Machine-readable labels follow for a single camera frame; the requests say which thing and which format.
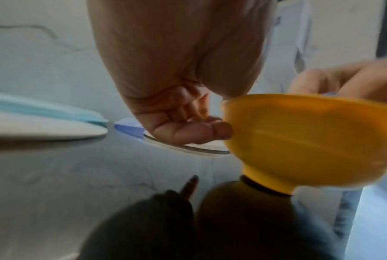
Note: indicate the yellow bowl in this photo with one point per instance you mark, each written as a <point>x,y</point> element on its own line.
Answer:
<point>309,144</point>

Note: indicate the lavender plate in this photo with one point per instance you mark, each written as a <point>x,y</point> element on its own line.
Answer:
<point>129,130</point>

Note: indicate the teal plate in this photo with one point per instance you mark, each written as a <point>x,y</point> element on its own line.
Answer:
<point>45,110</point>

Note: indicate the person's left hand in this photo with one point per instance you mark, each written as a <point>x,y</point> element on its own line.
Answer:
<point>174,51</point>

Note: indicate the person's right hand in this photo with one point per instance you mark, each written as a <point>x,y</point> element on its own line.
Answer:
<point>354,81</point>

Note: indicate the speckled white plate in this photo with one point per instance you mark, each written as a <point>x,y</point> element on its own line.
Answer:
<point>200,149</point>
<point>39,131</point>

